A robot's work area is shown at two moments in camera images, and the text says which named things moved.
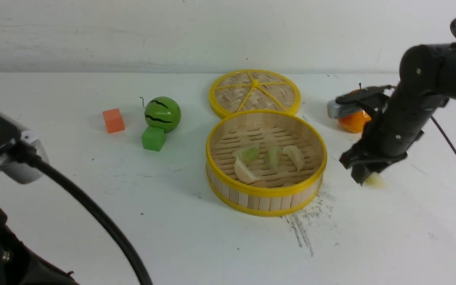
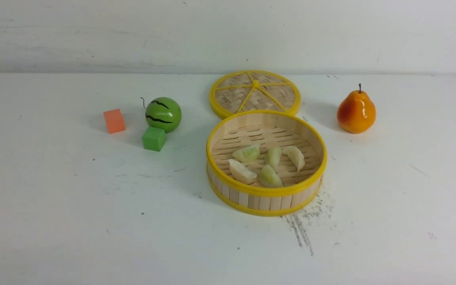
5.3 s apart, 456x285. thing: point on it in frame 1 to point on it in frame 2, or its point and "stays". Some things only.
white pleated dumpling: [296, 155] stays
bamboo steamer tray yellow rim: [265, 163] stays
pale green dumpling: [273, 156] stays
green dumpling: [375, 181] to [267, 177]
